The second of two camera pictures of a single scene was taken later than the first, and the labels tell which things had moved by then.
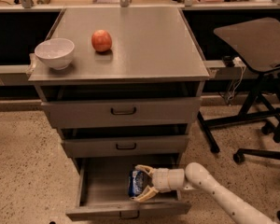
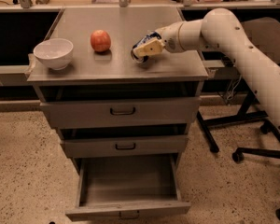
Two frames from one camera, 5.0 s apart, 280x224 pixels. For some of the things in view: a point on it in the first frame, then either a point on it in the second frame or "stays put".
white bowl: x=57 y=53 stays put
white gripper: x=161 y=180 → x=169 y=38
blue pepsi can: x=137 y=182 → x=145 y=39
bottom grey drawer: x=104 y=188 stays put
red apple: x=102 y=40 stays put
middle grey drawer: x=124 y=146 stays put
